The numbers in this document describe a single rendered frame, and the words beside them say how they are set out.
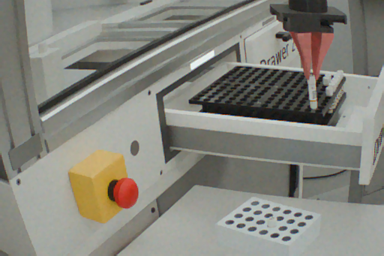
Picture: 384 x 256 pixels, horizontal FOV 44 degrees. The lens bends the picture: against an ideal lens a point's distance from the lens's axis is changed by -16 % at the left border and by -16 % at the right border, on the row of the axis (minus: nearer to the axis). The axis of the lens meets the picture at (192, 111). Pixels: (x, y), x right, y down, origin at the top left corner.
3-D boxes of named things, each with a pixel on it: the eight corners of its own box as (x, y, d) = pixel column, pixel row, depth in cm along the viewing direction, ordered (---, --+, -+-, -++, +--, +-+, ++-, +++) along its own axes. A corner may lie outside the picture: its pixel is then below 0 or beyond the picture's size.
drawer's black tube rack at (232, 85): (346, 110, 91) (346, 76, 89) (322, 153, 77) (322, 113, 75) (239, 98, 102) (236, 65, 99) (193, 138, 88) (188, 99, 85)
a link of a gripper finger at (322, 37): (277, 71, 74) (274, 7, 70) (322, 70, 74) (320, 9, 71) (287, 88, 68) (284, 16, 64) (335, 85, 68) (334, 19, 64)
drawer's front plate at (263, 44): (298, 54, 132) (294, 13, 128) (256, 93, 109) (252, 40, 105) (292, 54, 133) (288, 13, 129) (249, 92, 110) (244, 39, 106)
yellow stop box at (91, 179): (138, 202, 70) (128, 153, 67) (108, 227, 64) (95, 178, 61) (108, 194, 72) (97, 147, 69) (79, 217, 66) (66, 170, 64)
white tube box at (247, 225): (319, 234, 69) (322, 214, 68) (288, 266, 64) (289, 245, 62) (253, 217, 77) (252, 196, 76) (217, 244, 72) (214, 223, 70)
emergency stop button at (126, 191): (144, 201, 67) (138, 173, 65) (127, 215, 63) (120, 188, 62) (124, 196, 68) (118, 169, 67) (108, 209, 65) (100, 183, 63)
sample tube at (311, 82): (319, 108, 72) (316, 76, 70) (310, 109, 72) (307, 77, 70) (316, 105, 73) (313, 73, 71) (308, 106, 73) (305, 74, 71)
